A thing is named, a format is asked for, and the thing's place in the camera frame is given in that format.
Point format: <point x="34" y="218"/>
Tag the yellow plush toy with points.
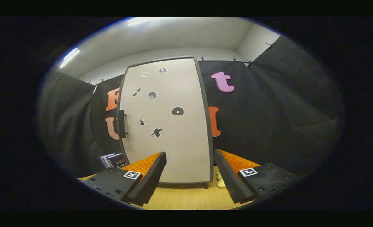
<point x="220" y="183"/>

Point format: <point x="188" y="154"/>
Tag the black backdrop cloth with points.
<point x="268" y="110"/>

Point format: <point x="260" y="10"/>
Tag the light blue book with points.
<point x="104" y="160"/>

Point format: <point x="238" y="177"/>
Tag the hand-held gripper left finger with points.
<point x="151" y="179"/>

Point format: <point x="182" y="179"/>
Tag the dark grey cabinet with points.
<point x="206" y="104"/>

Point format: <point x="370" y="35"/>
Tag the ceiling light panel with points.
<point x="69" y="57"/>
<point x="142" y="21"/>

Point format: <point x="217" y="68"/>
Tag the beige cabinet door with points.
<point x="173" y="142"/>

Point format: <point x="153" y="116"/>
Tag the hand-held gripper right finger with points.
<point x="229" y="179"/>

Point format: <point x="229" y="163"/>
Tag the dark navy book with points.
<point x="119" y="160"/>

